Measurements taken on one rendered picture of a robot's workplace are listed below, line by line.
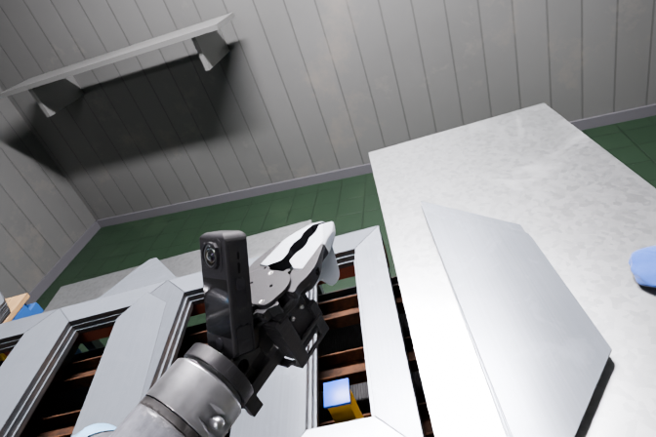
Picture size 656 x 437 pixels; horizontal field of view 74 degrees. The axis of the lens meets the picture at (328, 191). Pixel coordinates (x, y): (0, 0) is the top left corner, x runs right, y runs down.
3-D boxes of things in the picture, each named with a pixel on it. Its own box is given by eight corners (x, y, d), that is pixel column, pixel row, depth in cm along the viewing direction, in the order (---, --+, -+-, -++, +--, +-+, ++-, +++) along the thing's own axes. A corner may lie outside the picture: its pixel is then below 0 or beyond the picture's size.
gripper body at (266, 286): (285, 313, 52) (217, 403, 44) (251, 258, 48) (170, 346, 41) (335, 323, 47) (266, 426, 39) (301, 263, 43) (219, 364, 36)
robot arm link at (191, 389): (131, 384, 38) (183, 412, 33) (171, 342, 41) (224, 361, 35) (179, 435, 41) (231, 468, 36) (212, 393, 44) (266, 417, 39)
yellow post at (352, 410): (349, 432, 110) (327, 387, 101) (368, 429, 110) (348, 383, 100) (350, 453, 106) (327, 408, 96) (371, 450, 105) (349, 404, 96)
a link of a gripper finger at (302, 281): (308, 253, 50) (260, 309, 44) (302, 241, 49) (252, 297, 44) (340, 256, 47) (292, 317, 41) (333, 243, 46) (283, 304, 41)
